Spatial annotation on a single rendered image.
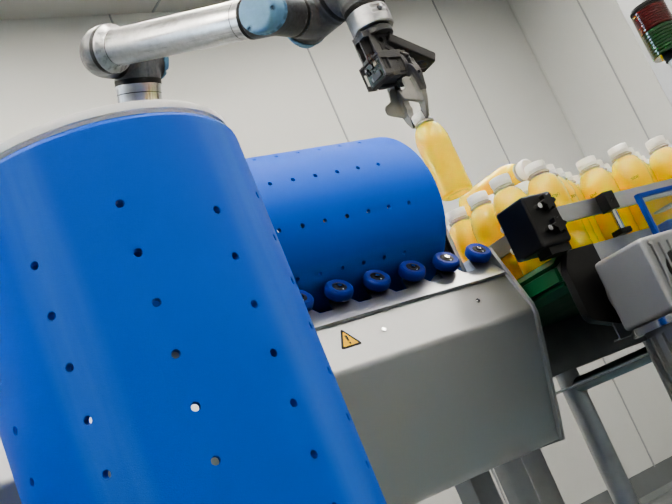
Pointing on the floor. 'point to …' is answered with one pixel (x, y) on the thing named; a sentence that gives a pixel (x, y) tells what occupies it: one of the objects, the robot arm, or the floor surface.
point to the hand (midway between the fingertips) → (421, 116)
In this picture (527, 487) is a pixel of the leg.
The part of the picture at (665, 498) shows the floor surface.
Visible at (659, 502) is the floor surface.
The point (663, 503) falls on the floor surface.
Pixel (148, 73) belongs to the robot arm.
